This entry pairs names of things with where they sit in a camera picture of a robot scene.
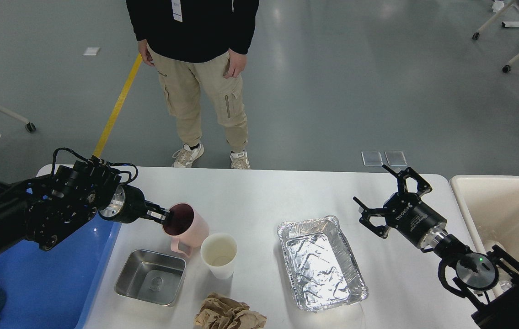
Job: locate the floor socket plate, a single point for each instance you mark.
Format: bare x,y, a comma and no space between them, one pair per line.
372,158
396,158

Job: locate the floor socket plate right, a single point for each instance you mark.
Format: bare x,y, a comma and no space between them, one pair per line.
396,158

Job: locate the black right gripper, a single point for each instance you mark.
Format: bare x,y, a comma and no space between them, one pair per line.
412,219

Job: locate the white paper cup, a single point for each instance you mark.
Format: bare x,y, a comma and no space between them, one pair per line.
219,251

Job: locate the square stainless steel tray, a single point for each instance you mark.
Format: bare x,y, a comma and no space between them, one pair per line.
151,277

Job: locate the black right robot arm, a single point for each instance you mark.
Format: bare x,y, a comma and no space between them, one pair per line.
489,281

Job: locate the floor socket plate left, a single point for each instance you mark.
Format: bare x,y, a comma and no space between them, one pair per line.
372,158

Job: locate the crumpled brown paper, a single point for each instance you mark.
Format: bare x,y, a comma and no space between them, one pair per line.
221,312

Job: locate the blue plastic tray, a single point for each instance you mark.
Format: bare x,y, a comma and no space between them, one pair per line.
55,289

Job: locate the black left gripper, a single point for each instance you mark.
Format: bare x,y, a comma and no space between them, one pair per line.
128,204

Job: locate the aluminium foil tray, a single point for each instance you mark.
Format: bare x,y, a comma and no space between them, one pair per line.
321,267

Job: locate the white floor label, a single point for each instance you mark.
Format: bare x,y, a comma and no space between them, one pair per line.
91,51

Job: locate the beige plastic bin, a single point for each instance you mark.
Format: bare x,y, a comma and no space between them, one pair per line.
490,207

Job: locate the person in black sweater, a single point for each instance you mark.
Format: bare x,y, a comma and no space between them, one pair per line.
199,46

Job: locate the pink ribbed mug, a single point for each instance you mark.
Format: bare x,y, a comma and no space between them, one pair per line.
186,228

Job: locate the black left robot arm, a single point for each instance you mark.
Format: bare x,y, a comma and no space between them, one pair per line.
49,208

